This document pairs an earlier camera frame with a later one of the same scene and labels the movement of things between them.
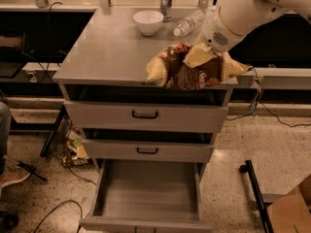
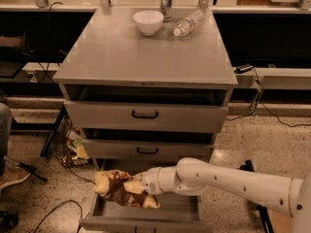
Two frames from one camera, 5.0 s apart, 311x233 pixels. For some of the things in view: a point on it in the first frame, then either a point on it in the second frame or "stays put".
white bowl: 148,21 stays put
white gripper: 216,29 -> 150,181
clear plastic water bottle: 186,25 stays put
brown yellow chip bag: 169,70 -> 111,184
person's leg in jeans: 5,135 stays put
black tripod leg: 27,168 stays put
